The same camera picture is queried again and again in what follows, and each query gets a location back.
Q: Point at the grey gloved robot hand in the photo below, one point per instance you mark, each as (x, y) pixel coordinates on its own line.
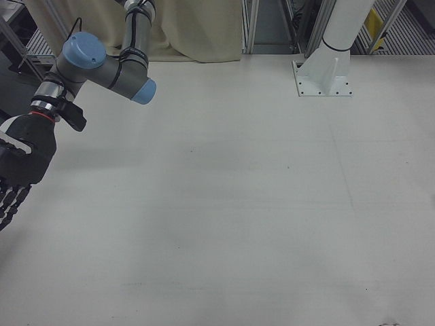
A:
(30, 149)

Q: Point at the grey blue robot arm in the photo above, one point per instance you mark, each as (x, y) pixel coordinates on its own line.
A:
(105, 71)

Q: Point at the metal roller rack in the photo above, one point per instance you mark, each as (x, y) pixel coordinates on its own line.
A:
(37, 47)

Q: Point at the beige curtain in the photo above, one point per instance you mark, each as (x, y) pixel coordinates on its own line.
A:
(193, 30)

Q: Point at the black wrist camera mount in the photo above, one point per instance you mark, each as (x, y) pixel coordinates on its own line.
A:
(73, 115)

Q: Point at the aluminium profile post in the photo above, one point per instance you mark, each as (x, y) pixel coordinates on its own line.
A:
(249, 27)

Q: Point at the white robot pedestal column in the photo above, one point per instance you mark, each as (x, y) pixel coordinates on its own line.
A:
(340, 30)

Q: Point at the yellow floor bracket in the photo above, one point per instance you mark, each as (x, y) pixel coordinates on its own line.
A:
(375, 23)

